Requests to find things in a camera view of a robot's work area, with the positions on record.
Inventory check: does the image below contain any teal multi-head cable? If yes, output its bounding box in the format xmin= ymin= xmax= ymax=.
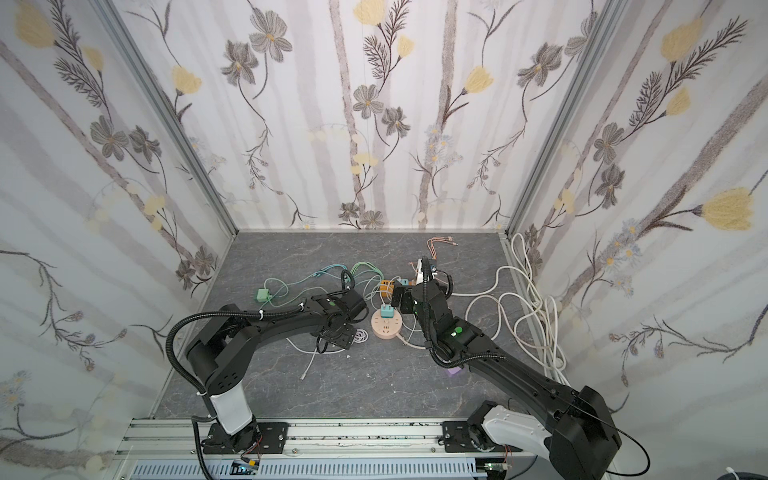
xmin=287 ymin=263 xmax=350 ymax=289

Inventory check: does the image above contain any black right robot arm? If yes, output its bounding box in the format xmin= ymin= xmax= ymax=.
xmin=392 ymin=280 xmax=629 ymax=479

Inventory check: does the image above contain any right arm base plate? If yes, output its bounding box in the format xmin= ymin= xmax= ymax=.
xmin=439 ymin=420 xmax=502 ymax=453

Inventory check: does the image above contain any orange power strip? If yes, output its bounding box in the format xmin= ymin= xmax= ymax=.
xmin=378 ymin=280 xmax=396 ymax=302

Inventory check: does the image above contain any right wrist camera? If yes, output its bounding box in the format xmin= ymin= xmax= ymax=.
xmin=415 ymin=257 xmax=434 ymax=285

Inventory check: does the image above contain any pink multi-head cable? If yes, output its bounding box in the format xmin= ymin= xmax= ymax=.
xmin=410 ymin=235 xmax=458 ymax=268

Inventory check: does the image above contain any white charging cable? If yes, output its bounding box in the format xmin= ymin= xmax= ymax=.
xmin=284 ymin=299 xmax=427 ymax=381

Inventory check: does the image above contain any light green multi-head cable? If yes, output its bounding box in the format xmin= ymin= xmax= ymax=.
xmin=263 ymin=261 xmax=385 ymax=307

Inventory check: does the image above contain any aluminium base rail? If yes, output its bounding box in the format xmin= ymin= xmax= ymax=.
xmin=105 ymin=407 xmax=559 ymax=479

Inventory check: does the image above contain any pink round power strip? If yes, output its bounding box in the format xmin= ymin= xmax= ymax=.
xmin=371 ymin=310 xmax=403 ymax=340

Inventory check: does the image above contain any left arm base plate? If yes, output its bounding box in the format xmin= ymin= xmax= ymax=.
xmin=202 ymin=422 xmax=290 ymax=455

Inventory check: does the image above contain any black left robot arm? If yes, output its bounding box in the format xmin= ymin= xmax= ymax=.
xmin=165 ymin=287 xmax=368 ymax=437

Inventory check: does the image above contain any white power cord bundle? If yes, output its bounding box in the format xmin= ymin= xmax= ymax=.
xmin=449 ymin=232 xmax=568 ymax=385

